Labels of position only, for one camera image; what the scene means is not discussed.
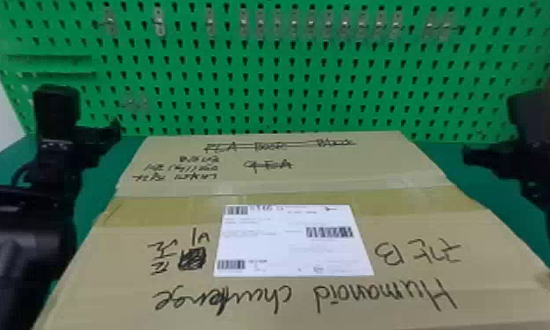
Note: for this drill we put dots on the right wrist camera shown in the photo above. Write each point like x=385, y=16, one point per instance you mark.
x=530, y=115

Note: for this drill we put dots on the cardboard box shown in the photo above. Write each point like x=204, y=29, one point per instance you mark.
x=408, y=276

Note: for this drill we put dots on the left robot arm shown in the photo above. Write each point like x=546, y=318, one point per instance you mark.
x=21, y=239

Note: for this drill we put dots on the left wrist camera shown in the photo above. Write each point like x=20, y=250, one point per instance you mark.
x=56, y=110

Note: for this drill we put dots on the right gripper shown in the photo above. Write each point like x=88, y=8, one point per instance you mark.
x=521, y=159

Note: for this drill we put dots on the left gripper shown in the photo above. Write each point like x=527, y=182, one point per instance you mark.
x=79, y=149

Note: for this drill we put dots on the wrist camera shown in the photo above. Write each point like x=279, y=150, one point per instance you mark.
x=56, y=110
x=530, y=115

